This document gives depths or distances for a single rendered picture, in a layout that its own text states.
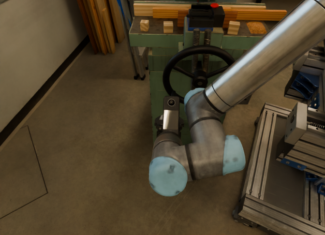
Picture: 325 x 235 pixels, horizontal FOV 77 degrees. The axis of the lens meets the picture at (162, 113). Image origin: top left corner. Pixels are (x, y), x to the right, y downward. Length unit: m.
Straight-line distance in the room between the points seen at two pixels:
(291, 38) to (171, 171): 0.31
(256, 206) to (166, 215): 0.51
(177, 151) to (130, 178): 1.05
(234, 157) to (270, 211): 0.85
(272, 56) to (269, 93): 1.76
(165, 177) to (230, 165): 0.13
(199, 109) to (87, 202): 1.12
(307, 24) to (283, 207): 1.03
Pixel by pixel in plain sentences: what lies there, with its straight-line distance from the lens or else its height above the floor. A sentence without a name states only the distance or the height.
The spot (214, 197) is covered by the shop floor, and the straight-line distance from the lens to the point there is 1.44.
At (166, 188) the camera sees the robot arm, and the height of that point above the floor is 0.93.
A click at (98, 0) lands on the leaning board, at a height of 0.56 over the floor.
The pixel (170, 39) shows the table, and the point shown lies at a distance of 0.92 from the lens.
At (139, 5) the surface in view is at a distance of 1.07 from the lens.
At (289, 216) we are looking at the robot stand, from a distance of 1.31.
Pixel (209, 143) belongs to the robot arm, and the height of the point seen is 0.97.
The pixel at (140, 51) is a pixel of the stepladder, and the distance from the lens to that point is 2.03.
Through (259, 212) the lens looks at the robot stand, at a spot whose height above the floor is 0.22.
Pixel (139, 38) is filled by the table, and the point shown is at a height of 0.88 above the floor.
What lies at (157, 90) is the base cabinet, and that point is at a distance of 1.09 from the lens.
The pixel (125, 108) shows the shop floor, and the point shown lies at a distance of 1.84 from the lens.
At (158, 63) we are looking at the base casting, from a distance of 0.99.
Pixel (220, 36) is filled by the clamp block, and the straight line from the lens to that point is 0.83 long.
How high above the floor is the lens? 1.32
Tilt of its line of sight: 48 degrees down
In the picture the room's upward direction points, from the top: straight up
